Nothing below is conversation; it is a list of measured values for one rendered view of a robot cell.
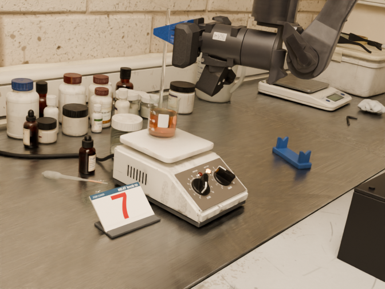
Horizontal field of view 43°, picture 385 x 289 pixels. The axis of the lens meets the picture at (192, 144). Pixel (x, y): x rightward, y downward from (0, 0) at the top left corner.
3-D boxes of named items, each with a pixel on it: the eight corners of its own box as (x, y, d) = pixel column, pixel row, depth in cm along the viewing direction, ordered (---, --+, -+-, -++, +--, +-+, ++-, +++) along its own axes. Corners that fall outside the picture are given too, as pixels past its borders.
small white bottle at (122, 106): (130, 124, 114) (132, 88, 111) (125, 129, 111) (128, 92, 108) (116, 122, 115) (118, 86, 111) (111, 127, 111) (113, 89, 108)
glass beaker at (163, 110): (182, 141, 84) (187, 96, 81) (154, 144, 81) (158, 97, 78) (165, 129, 88) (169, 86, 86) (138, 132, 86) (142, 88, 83)
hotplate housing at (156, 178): (247, 204, 83) (255, 161, 80) (198, 231, 73) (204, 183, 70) (154, 161, 96) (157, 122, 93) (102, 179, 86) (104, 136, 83)
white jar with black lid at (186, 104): (189, 106, 133) (192, 81, 130) (195, 114, 127) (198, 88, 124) (165, 105, 131) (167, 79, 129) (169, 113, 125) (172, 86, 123)
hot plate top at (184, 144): (216, 148, 84) (216, 143, 84) (168, 164, 75) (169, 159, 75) (165, 128, 91) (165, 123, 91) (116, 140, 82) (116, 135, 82)
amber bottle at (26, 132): (38, 142, 98) (37, 106, 95) (39, 147, 96) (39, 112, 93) (22, 143, 97) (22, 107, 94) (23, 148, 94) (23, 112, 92)
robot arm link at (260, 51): (288, 84, 76) (299, 23, 74) (280, 88, 71) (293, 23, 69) (246, 75, 79) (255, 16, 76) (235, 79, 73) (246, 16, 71)
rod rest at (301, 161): (311, 168, 101) (315, 152, 100) (298, 169, 100) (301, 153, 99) (284, 149, 110) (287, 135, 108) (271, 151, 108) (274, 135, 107)
